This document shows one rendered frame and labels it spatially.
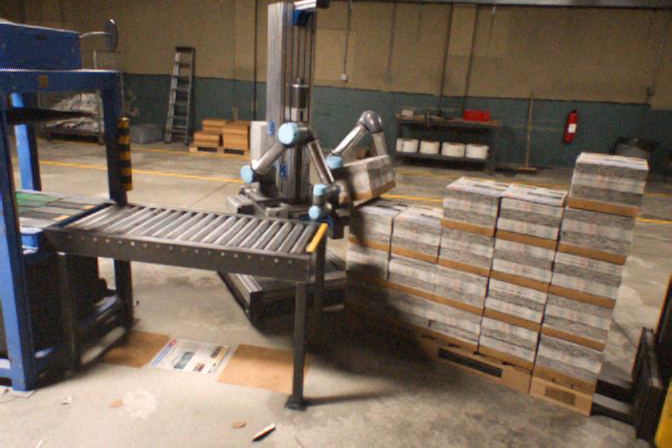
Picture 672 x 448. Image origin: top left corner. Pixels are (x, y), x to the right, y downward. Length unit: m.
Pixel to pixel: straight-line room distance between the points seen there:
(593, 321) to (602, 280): 0.22
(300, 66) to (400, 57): 6.16
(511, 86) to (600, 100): 1.52
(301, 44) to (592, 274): 2.16
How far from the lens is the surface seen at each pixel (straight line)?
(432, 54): 9.37
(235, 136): 8.90
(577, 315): 2.77
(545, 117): 9.70
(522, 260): 2.71
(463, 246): 2.75
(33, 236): 2.76
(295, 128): 2.75
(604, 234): 2.62
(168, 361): 2.98
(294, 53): 3.29
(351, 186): 2.98
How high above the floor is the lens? 1.65
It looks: 16 degrees down
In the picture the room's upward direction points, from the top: 3 degrees clockwise
